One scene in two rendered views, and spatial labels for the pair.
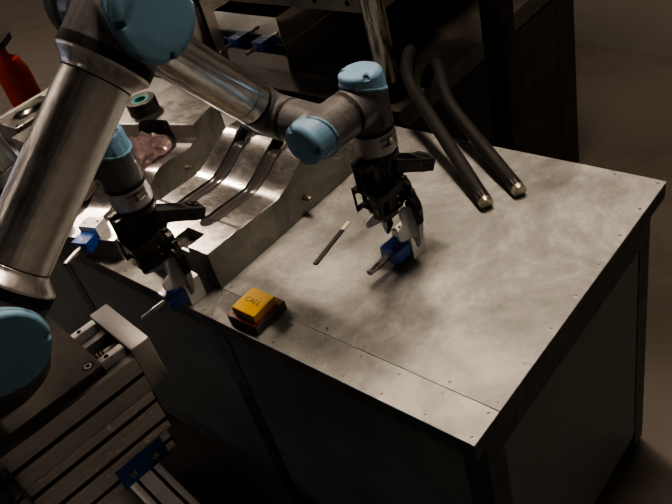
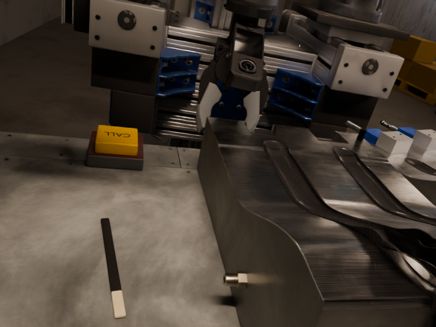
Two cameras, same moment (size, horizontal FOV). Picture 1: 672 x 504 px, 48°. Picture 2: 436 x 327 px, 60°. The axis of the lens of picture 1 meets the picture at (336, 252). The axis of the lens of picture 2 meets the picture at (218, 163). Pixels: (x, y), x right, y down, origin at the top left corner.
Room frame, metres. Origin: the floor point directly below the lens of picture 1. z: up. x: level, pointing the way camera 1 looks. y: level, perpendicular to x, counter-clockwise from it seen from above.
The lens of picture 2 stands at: (1.42, -0.23, 1.09)
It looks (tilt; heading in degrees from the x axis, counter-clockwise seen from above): 28 degrees down; 113
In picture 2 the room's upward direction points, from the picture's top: 13 degrees clockwise
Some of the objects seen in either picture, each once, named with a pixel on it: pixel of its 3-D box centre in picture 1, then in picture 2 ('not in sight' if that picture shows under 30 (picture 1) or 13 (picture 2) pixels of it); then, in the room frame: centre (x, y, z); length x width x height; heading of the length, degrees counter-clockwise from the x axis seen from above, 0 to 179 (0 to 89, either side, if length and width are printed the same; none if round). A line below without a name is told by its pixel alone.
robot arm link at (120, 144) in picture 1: (110, 157); not in sight; (1.18, 0.32, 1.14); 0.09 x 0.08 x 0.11; 67
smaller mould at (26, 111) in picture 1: (32, 120); not in sight; (2.22, 0.77, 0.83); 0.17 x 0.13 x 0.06; 130
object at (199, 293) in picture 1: (169, 299); not in sight; (1.17, 0.34, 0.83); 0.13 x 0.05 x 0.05; 122
